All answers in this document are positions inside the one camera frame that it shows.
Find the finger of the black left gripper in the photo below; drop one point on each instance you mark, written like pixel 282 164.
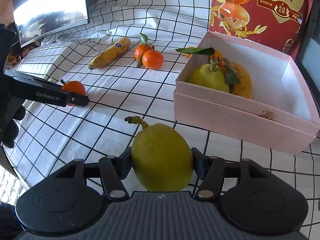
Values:
pixel 29 87

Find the small orange tangerine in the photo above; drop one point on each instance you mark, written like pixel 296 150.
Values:
pixel 73 86

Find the pink cardboard box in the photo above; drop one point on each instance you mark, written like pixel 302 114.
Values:
pixel 282 114

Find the dark framed panel right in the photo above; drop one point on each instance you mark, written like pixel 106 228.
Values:
pixel 308 56

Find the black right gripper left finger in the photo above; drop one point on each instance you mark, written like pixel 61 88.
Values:
pixel 113 170

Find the green pear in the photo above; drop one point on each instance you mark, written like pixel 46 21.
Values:
pixel 162 159
pixel 209 75

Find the yellow banana with sticker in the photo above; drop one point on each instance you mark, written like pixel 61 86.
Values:
pixel 116 50

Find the red snack bag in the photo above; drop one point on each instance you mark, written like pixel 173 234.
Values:
pixel 274 23

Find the green pear in box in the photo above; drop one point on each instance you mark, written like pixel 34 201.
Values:
pixel 209 75

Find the black gloved hand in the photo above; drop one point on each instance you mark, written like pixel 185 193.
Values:
pixel 11 131

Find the black white grid tablecloth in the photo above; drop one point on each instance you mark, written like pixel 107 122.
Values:
pixel 51 136

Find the orange tangerine front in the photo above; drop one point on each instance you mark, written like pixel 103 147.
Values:
pixel 152 59

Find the tangerine with green leaf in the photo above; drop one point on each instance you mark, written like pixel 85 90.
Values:
pixel 142 49

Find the tangerine with leaves in box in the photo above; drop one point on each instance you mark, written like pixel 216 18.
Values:
pixel 230 76

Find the black monitor screen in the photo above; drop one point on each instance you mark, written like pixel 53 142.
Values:
pixel 35 19

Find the yellow banana in box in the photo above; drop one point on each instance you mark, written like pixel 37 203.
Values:
pixel 245 88

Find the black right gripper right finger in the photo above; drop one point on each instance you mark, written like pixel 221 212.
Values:
pixel 209 169

